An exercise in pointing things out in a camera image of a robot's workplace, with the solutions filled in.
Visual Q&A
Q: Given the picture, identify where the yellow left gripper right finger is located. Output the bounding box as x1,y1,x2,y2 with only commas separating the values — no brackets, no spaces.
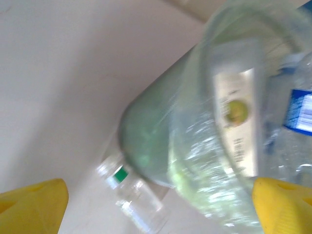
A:
252,177,312,234

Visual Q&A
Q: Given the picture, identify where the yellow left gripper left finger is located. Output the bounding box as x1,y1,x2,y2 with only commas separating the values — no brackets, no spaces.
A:
0,178,69,234

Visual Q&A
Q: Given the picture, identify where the clear bottle with blue label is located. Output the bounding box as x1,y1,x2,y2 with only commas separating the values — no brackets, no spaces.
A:
263,52,312,186

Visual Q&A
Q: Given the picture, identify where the clear bottle with white label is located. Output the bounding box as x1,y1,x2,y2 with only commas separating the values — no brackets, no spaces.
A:
207,41,269,181

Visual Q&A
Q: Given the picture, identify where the translucent green bin liner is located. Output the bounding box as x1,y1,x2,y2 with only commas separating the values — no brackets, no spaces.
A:
165,136,259,234

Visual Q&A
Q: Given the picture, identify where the clear round waste bin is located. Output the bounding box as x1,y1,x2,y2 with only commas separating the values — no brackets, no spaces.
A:
119,0,312,234

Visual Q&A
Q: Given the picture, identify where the clear bottle with green mark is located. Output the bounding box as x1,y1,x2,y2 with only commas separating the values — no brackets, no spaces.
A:
97,152,169,234

